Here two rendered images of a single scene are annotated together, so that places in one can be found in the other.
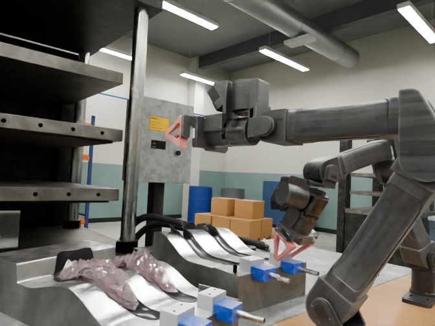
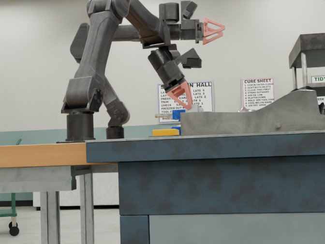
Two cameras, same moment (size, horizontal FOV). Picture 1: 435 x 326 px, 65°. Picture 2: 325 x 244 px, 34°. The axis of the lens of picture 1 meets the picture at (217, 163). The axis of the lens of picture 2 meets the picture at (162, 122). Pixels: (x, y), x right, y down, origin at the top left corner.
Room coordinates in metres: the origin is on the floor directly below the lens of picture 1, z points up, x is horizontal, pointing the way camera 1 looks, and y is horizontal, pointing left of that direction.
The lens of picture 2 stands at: (2.08, -1.23, 0.77)
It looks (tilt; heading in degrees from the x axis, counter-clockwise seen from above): 4 degrees up; 141
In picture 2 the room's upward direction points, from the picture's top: 2 degrees counter-clockwise
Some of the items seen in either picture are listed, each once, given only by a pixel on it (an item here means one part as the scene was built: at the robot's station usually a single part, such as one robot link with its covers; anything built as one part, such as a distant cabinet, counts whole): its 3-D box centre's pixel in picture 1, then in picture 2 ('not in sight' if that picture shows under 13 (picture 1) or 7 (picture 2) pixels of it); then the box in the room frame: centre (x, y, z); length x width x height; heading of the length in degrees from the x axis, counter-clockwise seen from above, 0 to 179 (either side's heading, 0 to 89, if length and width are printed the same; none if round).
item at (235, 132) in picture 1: (243, 129); (172, 30); (0.68, -0.05, 1.21); 0.07 x 0.06 x 0.07; 49
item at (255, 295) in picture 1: (211, 256); (270, 119); (1.05, 0.00, 0.87); 0.50 x 0.26 x 0.14; 41
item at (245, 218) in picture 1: (233, 220); not in sight; (6.18, -0.34, 0.37); 1.20 x 0.82 x 0.74; 51
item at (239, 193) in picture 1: (232, 207); not in sight; (8.16, -0.39, 0.44); 0.59 x 0.59 x 0.88
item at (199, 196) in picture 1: (199, 204); not in sight; (8.39, 0.38, 0.44); 0.59 x 0.59 x 0.88
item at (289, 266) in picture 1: (295, 267); (176, 114); (0.88, -0.21, 0.89); 0.13 x 0.05 x 0.05; 41
